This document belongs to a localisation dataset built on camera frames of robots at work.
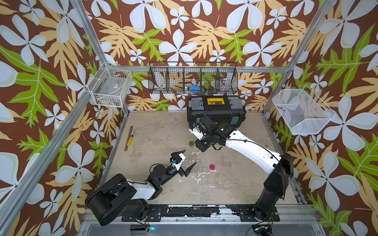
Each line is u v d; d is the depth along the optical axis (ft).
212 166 2.97
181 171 2.29
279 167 1.45
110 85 2.82
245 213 2.45
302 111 2.75
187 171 2.30
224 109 3.25
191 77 3.23
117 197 1.43
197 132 2.31
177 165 2.20
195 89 3.08
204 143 2.22
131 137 3.41
